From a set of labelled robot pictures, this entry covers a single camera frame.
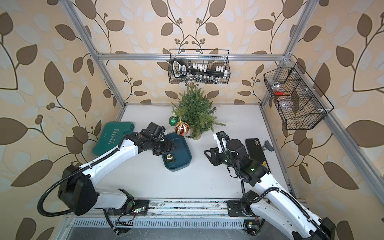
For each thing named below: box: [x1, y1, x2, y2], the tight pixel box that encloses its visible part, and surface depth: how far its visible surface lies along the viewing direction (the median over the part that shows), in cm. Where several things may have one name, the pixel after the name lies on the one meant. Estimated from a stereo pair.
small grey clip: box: [264, 140, 275, 152], surface depth 98 cm
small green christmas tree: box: [171, 84, 227, 138], surface depth 80 cm
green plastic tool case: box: [93, 121, 135, 157], surface depth 98 cm
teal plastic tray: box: [161, 132, 192, 172], surface depth 92 cm
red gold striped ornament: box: [175, 121, 190, 136], surface depth 73 cm
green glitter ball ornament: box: [168, 115, 180, 127], surface depth 81 cm
